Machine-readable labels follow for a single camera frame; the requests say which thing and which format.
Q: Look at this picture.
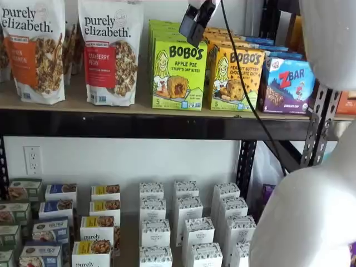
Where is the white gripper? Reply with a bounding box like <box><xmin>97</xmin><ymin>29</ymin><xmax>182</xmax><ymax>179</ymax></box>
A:
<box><xmin>179</xmin><ymin>0</ymin><xmax>223</xmax><ymax>48</ymax></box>

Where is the orange label granola bag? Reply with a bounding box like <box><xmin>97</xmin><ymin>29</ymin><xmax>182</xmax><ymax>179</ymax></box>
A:
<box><xmin>0</xmin><ymin>0</ymin><xmax>67</xmax><ymax>106</ymax></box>

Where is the red label granola bag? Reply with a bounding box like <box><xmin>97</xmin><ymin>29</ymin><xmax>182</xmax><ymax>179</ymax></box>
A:
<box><xmin>77</xmin><ymin>0</ymin><xmax>145</xmax><ymax>107</ymax></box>

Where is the purple package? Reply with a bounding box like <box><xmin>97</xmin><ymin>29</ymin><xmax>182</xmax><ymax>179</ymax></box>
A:
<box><xmin>261</xmin><ymin>183</ymin><xmax>276</xmax><ymax>208</ymax></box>

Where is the orange Bobo's peanut butter box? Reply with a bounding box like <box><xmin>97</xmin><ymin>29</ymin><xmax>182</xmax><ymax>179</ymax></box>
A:
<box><xmin>209</xmin><ymin>45</ymin><xmax>265</xmax><ymax>112</ymax></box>
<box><xmin>204</xmin><ymin>33</ymin><xmax>243</xmax><ymax>73</ymax></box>
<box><xmin>202</xmin><ymin>26</ymin><xmax>237</xmax><ymax>38</ymax></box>

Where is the blue Zbar snack box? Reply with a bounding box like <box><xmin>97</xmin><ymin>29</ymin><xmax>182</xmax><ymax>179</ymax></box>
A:
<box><xmin>263</xmin><ymin>50</ymin><xmax>305</xmax><ymax>61</ymax></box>
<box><xmin>241</xmin><ymin>35</ymin><xmax>290</xmax><ymax>52</ymax></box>
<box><xmin>258</xmin><ymin>56</ymin><xmax>317</xmax><ymax>115</ymax></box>

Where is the yellow orange package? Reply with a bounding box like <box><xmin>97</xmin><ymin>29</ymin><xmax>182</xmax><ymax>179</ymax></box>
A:
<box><xmin>285</xmin><ymin>13</ymin><xmax>304</xmax><ymax>54</ymax></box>

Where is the yellow label granola box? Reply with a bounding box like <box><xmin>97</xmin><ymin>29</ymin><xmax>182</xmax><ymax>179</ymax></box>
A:
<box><xmin>80</xmin><ymin>215</ymin><xmax>121</xmax><ymax>243</ymax></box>
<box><xmin>71</xmin><ymin>240</ymin><xmax>121</xmax><ymax>267</ymax></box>
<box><xmin>88</xmin><ymin>199</ymin><xmax>121</xmax><ymax>220</ymax></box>
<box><xmin>91</xmin><ymin>184</ymin><xmax>121</xmax><ymax>201</ymax></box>

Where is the white floral print box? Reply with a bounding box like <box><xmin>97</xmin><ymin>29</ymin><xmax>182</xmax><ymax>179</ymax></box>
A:
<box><xmin>173</xmin><ymin>180</ymin><xmax>200</xmax><ymax>199</ymax></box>
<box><xmin>181</xmin><ymin>217</ymin><xmax>215</xmax><ymax>253</ymax></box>
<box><xmin>139</xmin><ymin>197</ymin><xmax>167</xmax><ymax>222</ymax></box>
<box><xmin>139</xmin><ymin>245</ymin><xmax>174</xmax><ymax>267</ymax></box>
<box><xmin>230</xmin><ymin>241</ymin><xmax>251</xmax><ymax>267</ymax></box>
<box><xmin>212</xmin><ymin>182</ymin><xmax>241</xmax><ymax>222</ymax></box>
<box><xmin>217</xmin><ymin>197</ymin><xmax>249</xmax><ymax>231</ymax></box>
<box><xmin>224</xmin><ymin>215</ymin><xmax>257</xmax><ymax>251</ymax></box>
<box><xmin>190</xmin><ymin>242</ymin><xmax>224</xmax><ymax>267</ymax></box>
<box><xmin>175</xmin><ymin>195</ymin><xmax>204</xmax><ymax>247</ymax></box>
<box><xmin>139</xmin><ymin>181</ymin><xmax>165</xmax><ymax>200</ymax></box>
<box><xmin>141</xmin><ymin>219</ymin><xmax>171</xmax><ymax>248</ymax></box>

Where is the blue label oatmeal box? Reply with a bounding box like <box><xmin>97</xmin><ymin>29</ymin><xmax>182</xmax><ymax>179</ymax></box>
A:
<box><xmin>38</xmin><ymin>199</ymin><xmax>75</xmax><ymax>221</ymax></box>
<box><xmin>44</xmin><ymin>183</ymin><xmax>78</xmax><ymax>203</ymax></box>
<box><xmin>18</xmin><ymin>244</ymin><xmax>63</xmax><ymax>267</ymax></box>
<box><xmin>31</xmin><ymin>217</ymin><xmax>70</xmax><ymax>245</ymax></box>

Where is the green label oatmeal box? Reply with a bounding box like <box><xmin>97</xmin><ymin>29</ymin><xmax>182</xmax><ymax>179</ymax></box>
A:
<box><xmin>0</xmin><ymin>249</ymin><xmax>16</xmax><ymax>267</ymax></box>
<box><xmin>7</xmin><ymin>177</ymin><xmax>45</xmax><ymax>201</ymax></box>
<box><xmin>0</xmin><ymin>224</ymin><xmax>22</xmax><ymax>249</ymax></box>
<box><xmin>0</xmin><ymin>202</ymin><xmax>32</xmax><ymax>226</ymax></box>

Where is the white wall outlet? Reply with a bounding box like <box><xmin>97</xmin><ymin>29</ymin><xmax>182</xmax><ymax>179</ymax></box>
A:
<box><xmin>23</xmin><ymin>145</ymin><xmax>43</xmax><ymax>175</ymax></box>

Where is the white granola bag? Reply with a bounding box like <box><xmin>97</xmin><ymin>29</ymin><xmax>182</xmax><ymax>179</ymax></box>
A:
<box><xmin>62</xmin><ymin>21</ymin><xmax>82</xmax><ymax>86</ymax></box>
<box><xmin>0</xmin><ymin>24</ymin><xmax>12</xmax><ymax>83</ymax></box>

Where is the black metal shelving frame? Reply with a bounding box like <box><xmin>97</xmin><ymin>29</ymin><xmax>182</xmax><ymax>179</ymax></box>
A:
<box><xmin>0</xmin><ymin>0</ymin><xmax>356</xmax><ymax>201</ymax></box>

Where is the orange snack box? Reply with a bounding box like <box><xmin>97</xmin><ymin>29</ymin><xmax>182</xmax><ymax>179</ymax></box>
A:
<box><xmin>335</xmin><ymin>91</ymin><xmax>356</xmax><ymax>115</ymax></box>

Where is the green Bobo's apple pie box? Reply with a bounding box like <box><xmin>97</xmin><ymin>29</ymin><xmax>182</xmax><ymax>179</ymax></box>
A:
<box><xmin>149</xmin><ymin>27</ymin><xmax>192</xmax><ymax>81</ymax></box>
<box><xmin>147</xmin><ymin>19</ymin><xmax>187</xmax><ymax>67</ymax></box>
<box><xmin>151</xmin><ymin>39</ymin><xmax>209</xmax><ymax>111</ymax></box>

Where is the white plastic bag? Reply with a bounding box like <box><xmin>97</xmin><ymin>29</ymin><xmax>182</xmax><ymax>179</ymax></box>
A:
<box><xmin>248</xmin><ymin>141</ymin><xmax>288</xmax><ymax>201</ymax></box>

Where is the black cable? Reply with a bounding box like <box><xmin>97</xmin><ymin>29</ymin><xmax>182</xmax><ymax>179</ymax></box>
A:
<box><xmin>219</xmin><ymin>0</ymin><xmax>288</xmax><ymax>177</ymax></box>

